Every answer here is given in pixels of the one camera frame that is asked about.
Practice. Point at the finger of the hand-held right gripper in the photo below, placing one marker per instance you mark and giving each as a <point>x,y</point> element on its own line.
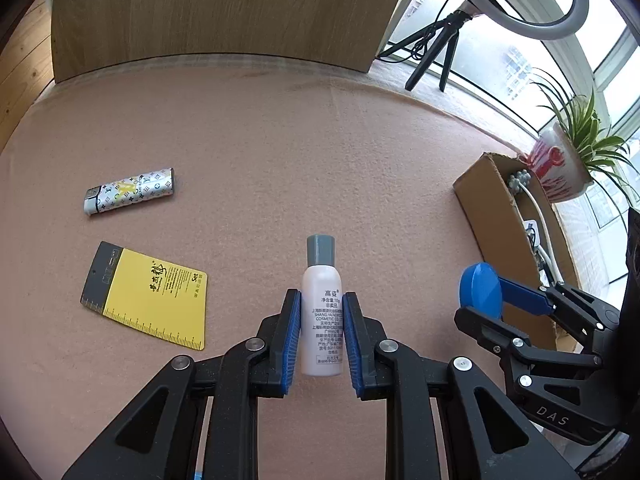
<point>490,335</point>
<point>525,297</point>

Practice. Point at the white patterned lighter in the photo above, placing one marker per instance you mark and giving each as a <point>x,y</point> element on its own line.
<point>130,190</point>

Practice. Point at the pine plank panel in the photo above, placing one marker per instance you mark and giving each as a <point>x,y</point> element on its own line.
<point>25,70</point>

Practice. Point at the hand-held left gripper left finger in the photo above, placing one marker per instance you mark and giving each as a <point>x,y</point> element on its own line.
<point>292,350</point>

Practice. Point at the black tripod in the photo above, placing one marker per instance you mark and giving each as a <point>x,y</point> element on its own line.
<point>447,45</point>

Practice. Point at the white red flower pot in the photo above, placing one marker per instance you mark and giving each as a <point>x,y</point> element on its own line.
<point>557,165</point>

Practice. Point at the white massager with grey balls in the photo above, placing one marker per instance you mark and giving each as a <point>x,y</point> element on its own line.
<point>542,220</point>

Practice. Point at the cardboard box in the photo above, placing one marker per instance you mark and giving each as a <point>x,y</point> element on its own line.
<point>492,210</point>

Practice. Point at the large light wood board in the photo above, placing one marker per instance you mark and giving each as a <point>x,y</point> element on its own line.
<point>225,10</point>

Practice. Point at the green spider plant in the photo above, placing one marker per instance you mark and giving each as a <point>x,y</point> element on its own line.
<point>582,130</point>

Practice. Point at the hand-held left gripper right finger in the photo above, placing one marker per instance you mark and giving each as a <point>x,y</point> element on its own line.
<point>351,355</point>

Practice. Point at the small white bottle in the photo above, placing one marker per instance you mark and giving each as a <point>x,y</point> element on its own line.
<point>322,310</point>

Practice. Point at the yellow black card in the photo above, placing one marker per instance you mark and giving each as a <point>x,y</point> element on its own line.
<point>160,300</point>

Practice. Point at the white wall charger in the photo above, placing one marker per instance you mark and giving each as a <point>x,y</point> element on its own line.
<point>531,222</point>

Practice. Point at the round blue lid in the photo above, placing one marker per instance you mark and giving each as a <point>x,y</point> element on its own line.
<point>480,290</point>

